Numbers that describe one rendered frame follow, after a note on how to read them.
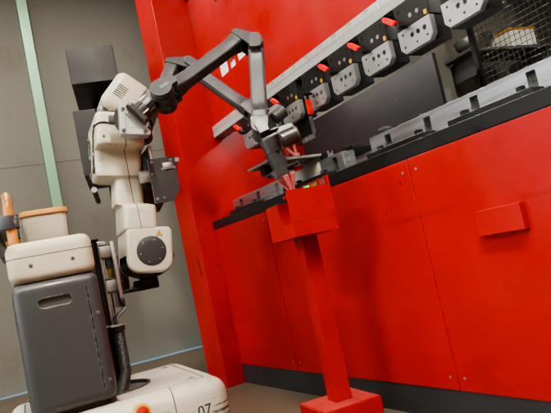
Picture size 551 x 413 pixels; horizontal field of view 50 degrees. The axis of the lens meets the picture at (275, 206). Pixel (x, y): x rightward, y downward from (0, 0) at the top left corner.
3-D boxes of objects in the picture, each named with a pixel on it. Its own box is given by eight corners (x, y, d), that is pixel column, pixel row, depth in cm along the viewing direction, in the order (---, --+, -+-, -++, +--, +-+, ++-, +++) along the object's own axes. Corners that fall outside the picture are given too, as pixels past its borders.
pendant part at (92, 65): (97, 214, 362) (73, 81, 369) (139, 206, 369) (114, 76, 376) (93, 201, 313) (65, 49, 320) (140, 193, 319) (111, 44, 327)
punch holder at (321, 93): (307, 113, 247) (299, 75, 249) (324, 111, 252) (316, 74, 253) (327, 101, 234) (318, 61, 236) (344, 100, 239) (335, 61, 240)
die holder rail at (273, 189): (235, 217, 323) (232, 200, 324) (245, 215, 326) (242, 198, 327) (280, 200, 280) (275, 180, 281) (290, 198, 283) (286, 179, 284)
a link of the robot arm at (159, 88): (243, 39, 224) (239, 18, 216) (267, 56, 219) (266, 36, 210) (151, 106, 210) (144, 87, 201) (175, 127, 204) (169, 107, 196)
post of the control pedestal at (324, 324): (328, 400, 193) (293, 238, 198) (343, 395, 196) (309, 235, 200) (336, 402, 188) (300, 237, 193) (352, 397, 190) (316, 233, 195)
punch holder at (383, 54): (366, 78, 213) (356, 34, 214) (384, 77, 217) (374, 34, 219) (392, 61, 200) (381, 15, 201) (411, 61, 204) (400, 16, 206)
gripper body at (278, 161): (300, 165, 191) (290, 144, 191) (274, 177, 187) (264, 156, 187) (293, 170, 197) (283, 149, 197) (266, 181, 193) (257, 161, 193)
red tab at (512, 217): (479, 237, 162) (473, 211, 163) (484, 235, 163) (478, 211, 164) (525, 229, 150) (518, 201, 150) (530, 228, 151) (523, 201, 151)
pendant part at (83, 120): (89, 190, 355) (79, 133, 358) (110, 187, 358) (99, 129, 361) (84, 176, 312) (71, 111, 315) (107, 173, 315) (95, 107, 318)
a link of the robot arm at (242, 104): (183, 76, 265) (179, 60, 255) (192, 69, 267) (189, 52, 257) (255, 129, 253) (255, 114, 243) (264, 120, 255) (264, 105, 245)
